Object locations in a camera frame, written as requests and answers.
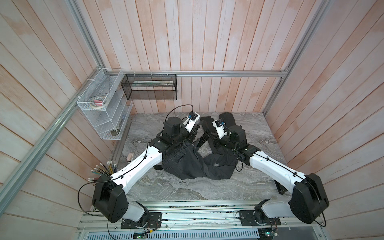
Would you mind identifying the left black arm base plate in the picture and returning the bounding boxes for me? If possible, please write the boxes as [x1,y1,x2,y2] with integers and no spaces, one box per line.
[121,212,162,230]

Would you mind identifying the black flat object on table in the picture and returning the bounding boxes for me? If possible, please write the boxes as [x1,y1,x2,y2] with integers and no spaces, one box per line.
[274,180,288,195]

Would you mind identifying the black mesh wall basket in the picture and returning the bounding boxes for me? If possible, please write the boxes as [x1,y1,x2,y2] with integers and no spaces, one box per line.
[121,74,178,101]

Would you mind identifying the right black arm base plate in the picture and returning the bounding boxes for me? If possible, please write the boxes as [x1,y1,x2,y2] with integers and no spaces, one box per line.
[235,210,281,227]

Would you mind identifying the dark grey trousers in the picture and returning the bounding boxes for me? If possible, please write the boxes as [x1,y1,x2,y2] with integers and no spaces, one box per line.
[154,117,244,180]

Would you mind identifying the white wire mesh shelf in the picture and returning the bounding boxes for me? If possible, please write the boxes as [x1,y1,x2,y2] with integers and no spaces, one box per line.
[77,68,133,140]

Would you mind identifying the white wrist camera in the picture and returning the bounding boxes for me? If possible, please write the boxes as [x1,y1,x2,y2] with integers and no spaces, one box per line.
[184,111,200,133]
[213,118,228,139]

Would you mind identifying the black leather belt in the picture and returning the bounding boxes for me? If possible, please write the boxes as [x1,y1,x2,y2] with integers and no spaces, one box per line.
[197,117,224,158]

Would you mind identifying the tape roll in shelf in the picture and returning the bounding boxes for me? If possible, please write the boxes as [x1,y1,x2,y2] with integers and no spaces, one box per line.
[90,96,110,110]

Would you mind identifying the bundle of coloured pencils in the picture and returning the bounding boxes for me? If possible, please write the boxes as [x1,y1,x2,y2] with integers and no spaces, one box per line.
[88,161,118,183]

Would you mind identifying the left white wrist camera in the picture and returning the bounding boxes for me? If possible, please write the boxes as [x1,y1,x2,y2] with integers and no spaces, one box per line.
[184,111,200,133]

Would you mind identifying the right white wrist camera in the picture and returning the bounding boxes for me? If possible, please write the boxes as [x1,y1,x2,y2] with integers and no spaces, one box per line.
[213,118,228,139]

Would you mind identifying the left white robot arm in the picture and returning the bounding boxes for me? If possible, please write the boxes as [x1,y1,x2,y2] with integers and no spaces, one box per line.
[92,112,200,225]

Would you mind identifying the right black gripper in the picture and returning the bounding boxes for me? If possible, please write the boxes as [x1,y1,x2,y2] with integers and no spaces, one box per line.
[208,131,238,154]

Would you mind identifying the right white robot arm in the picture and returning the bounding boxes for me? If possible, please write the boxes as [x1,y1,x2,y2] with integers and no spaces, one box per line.
[213,120,330,225]

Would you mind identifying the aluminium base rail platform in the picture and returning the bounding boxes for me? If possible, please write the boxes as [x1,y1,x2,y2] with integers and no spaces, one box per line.
[74,200,331,240]

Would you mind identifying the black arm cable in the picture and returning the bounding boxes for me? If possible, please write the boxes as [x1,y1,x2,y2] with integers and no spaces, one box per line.
[164,104,194,124]

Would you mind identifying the aluminium frame rail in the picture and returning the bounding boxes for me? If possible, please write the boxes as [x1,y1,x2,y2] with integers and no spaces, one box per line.
[0,0,334,215]

